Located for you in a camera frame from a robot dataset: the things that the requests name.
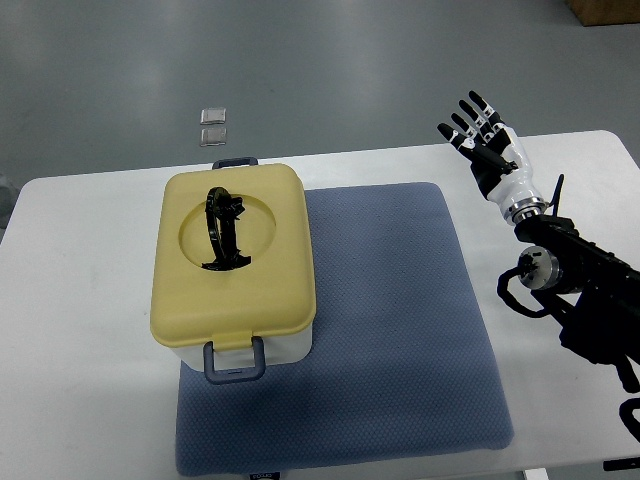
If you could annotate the blue padded mat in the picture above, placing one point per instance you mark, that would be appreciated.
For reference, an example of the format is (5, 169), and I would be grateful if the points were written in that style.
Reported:
(401, 363)

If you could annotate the brown cardboard box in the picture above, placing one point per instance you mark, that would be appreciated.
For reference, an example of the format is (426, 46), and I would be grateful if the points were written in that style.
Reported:
(605, 12)

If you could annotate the black bracket at table edge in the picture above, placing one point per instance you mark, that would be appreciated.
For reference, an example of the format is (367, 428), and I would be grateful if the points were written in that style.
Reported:
(621, 464)

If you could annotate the yellow box lid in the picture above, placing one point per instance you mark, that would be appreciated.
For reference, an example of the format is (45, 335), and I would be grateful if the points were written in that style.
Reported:
(233, 263)

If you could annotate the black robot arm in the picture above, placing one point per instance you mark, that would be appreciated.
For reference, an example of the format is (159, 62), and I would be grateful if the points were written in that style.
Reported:
(592, 294)

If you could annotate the white storage box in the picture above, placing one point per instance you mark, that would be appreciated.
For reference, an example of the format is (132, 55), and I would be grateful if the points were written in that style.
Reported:
(277, 349)

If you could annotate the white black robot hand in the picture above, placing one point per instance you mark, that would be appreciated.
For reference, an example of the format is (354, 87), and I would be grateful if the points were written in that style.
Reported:
(498, 160)

